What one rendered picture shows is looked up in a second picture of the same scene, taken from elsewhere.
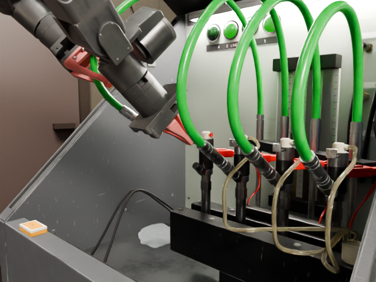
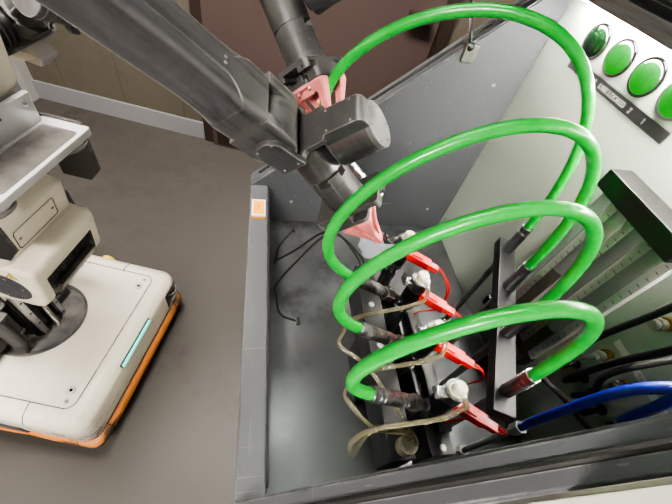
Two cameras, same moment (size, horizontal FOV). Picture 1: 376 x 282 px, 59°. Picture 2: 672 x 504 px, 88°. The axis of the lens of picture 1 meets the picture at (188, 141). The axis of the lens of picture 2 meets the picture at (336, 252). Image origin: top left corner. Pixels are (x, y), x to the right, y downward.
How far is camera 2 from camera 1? 0.41 m
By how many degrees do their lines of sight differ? 48
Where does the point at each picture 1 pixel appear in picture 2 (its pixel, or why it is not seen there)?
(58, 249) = (255, 247)
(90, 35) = (249, 149)
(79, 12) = (230, 133)
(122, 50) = (289, 165)
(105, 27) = (262, 149)
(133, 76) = (313, 178)
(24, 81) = not seen: outside the picture
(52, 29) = (287, 46)
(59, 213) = (298, 190)
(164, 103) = not seen: hidden behind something
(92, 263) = (259, 281)
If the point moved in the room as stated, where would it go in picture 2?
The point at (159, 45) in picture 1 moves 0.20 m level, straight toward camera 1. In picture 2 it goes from (353, 155) to (220, 248)
